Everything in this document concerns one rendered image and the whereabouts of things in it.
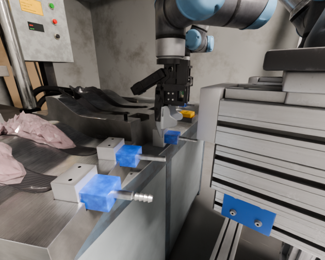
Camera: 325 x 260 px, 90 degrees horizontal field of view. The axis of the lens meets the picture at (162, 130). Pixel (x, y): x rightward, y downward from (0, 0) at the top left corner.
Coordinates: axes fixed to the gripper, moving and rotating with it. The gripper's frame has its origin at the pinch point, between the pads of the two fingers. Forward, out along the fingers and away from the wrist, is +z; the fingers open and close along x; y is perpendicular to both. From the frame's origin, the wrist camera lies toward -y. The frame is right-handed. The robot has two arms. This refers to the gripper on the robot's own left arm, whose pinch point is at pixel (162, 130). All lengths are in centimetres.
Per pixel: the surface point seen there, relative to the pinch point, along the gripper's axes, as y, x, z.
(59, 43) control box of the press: -86, 45, -34
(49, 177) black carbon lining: -9.4, -29.4, -0.7
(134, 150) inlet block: 0.8, -19.0, -2.3
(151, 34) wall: -107, 251, -74
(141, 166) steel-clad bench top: -0.5, -14.2, 4.6
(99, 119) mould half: -17.3, -7.0, -3.6
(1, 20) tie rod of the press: -79, 11, -38
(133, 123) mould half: -5.7, -7.5, -3.9
